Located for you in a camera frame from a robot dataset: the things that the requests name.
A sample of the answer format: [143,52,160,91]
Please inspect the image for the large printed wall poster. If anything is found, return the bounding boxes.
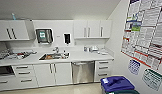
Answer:
[120,0,162,71]

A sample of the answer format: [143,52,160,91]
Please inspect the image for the black built-in microwave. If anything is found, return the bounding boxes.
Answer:
[0,65,15,77]

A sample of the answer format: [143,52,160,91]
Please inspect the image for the white wide drawer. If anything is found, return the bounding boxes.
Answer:
[0,75,19,92]

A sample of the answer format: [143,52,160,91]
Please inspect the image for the bowl with orange leftovers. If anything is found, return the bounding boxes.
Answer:
[45,54,55,61]

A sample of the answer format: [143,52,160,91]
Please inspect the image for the small chrome soap pump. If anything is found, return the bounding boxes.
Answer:
[62,49,68,57]

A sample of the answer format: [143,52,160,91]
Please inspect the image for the white two-door base cabinet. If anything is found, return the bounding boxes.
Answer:
[32,62,74,88]

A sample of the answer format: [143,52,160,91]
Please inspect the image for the white dish towel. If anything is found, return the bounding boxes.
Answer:
[98,49,110,56]

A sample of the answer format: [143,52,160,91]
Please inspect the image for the stainless steel dishwasher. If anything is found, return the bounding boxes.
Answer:
[71,60,96,85]

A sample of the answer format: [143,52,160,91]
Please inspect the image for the light blue spray bottle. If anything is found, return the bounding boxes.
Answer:
[11,12,17,21]

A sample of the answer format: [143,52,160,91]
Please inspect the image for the silver cabinet bar handle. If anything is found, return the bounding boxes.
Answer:
[53,63,58,74]
[83,27,88,38]
[99,26,104,38]
[10,27,17,40]
[87,27,91,38]
[48,63,53,74]
[5,28,12,41]

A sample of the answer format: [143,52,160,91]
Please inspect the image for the blue-label dish soap bottle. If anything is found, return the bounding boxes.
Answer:
[83,46,89,53]

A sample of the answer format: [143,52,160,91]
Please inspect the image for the blue-lid waste bin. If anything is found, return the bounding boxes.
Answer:
[100,76,136,94]

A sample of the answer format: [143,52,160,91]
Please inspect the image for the chrome sink faucet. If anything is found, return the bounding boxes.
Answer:
[52,46,61,55]

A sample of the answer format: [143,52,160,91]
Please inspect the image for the stainless steel sink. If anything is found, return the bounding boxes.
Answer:
[38,52,71,62]

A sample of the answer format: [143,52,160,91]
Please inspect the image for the black wall soap dispenser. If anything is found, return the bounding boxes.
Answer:
[63,33,72,45]

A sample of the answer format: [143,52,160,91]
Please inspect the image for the white kitchen drawer unit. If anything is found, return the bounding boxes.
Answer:
[94,59,115,83]
[11,63,37,89]

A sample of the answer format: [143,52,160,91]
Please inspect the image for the grey paper towel dispenser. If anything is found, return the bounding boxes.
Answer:
[35,28,54,45]

